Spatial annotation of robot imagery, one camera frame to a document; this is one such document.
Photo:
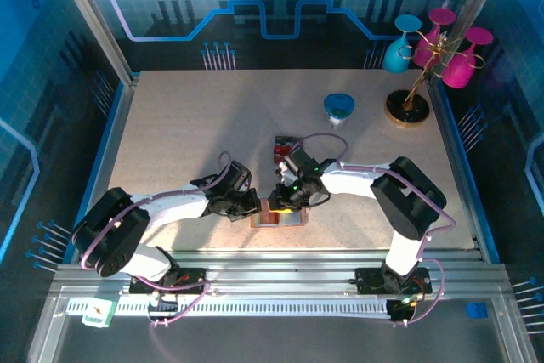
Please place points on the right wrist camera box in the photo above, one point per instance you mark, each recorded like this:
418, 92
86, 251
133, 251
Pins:
284, 171

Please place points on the red credit card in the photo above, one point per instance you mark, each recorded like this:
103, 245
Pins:
278, 154
268, 218

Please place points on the small blue block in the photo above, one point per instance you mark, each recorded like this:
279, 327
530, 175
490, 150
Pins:
477, 311

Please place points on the black credit card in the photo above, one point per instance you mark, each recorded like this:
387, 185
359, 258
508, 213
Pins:
282, 141

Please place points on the black connector board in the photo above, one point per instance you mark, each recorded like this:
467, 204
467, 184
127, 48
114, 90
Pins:
397, 310
168, 307

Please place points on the magenta wine glass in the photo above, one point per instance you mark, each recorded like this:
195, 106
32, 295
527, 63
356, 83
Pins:
425, 52
459, 72

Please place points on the aluminium front beam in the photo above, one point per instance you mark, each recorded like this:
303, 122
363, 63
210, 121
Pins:
276, 278

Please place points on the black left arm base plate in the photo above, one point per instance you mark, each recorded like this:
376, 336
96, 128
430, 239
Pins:
195, 280

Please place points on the clear plastic card stand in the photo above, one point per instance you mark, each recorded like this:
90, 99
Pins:
278, 162

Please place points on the green and white small box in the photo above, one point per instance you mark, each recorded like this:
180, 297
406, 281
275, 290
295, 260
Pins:
98, 312

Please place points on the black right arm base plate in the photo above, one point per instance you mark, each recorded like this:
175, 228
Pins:
370, 282

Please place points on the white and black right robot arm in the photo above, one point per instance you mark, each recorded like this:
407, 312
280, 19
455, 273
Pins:
353, 178

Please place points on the white cup with blue lid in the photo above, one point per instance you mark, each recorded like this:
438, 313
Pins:
339, 103

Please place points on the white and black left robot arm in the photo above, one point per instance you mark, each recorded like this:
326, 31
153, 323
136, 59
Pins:
178, 205

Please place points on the blue-edged aluminium side rail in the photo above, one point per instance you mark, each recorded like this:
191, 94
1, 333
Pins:
117, 125
448, 125

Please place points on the brown leather card holder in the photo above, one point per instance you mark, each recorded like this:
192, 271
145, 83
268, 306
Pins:
295, 220

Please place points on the blue wine glass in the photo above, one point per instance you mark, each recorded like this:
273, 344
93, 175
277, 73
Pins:
395, 59

